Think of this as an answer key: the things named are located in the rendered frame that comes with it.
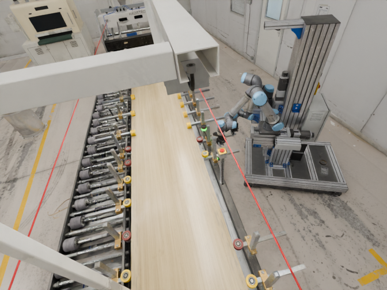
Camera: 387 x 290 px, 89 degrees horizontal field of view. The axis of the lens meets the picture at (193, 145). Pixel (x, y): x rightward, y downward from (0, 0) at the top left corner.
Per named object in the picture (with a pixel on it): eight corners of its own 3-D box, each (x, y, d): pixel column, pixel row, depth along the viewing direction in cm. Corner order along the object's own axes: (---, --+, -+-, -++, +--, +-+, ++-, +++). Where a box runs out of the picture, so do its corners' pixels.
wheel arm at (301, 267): (302, 264, 147) (303, 263, 144) (304, 270, 145) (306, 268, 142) (246, 281, 143) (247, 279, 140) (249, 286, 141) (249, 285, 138)
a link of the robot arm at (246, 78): (263, 95, 254) (250, 84, 209) (253, 92, 262) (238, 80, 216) (267, 86, 251) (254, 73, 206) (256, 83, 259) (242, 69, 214)
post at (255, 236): (250, 251, 169) (258, 229, 135) (252, 255, 167) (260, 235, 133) (247, 252, 169) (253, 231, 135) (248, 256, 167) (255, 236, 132)
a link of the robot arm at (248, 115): (267, 77, 208) (253, 119, 230) (258, 75, 214) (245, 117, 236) (263, 77, 200) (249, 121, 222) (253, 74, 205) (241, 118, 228)
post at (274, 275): (265, 285, 150) (277, 270, 116) (267, 290, 148) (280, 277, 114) (260, 286, 150) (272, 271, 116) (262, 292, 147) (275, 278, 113)
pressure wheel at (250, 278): (246, 291, 141) (247, 288, 133) (243, 278, 147) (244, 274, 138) (257, 289, 141) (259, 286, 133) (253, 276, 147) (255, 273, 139)
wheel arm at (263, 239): (283, 231, 164) (284, 229, 161) (285, 235, 162) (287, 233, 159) (234, 245, 161) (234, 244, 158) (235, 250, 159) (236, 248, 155)
